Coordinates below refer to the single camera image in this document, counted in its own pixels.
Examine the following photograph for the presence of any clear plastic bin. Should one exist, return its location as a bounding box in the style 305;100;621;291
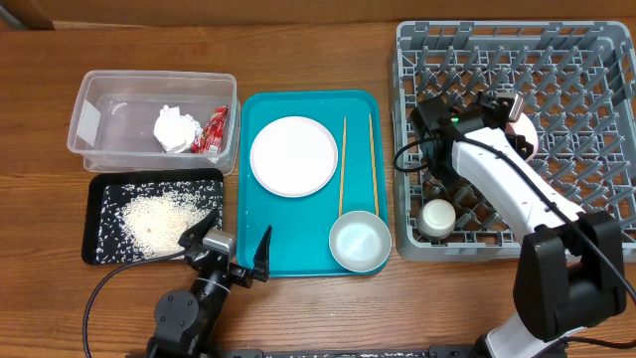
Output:
67;70;240;176

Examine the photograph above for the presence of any grey dish rack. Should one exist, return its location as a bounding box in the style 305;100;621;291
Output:
390;20;635;262

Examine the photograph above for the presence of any grey-rimmed white bowl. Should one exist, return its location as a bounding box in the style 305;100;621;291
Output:
329;211;392;273

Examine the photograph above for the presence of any white plastic cup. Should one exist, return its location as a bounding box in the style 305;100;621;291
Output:
415;199;456;241

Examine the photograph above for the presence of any white round plate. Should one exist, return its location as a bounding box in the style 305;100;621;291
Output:
249;116;339;198

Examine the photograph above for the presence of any red snack wrapper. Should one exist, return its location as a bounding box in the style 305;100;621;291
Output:
191;106;230;154

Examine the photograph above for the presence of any black tray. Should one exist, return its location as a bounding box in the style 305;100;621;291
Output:
81;169;224;265

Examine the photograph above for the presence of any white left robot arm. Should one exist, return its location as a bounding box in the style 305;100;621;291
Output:
145;213;272;357

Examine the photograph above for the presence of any teal serving tray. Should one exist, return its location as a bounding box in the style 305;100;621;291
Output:
237;89;389;277

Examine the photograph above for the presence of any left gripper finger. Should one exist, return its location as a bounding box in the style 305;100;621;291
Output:
178;211;219;249
251;226;272;282

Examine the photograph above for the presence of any spilled rice pile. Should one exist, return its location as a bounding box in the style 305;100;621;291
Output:
92;180;224;265

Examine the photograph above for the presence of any wooden chopstick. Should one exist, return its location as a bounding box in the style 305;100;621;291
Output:
369;114;380;216
338;116;347;218

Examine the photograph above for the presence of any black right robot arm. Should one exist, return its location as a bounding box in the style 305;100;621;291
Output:
408;91;635;357

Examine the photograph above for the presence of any pink bowl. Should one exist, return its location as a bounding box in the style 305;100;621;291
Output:
505;113;539;162

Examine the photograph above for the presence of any white napkin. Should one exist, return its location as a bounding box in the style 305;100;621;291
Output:
153;105;203;153

